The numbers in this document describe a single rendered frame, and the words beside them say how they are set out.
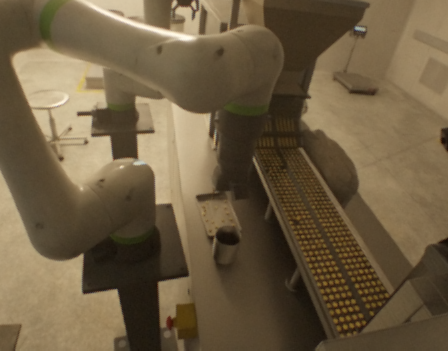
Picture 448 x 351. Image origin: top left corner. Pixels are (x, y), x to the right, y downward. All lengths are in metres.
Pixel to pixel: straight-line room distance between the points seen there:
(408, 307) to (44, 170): 0.59
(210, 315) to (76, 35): 0.73
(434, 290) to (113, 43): 0.53
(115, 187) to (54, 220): 0.13
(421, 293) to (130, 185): 0.54
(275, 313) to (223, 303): 0.15
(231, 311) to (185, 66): 0.69
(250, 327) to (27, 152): 0.67
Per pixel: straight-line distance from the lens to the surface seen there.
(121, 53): 0.49
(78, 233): 0.64
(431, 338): 0.30
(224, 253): 0.94
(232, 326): 0.89
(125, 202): 0.67
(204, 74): 0.39
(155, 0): 1.15
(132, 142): 1.43
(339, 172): 1.20
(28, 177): 0.63
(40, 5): 0.70
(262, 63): 0.48
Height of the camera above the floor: 1.60
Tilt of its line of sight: 36 degrees down
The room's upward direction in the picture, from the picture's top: 9 degrees clockwise
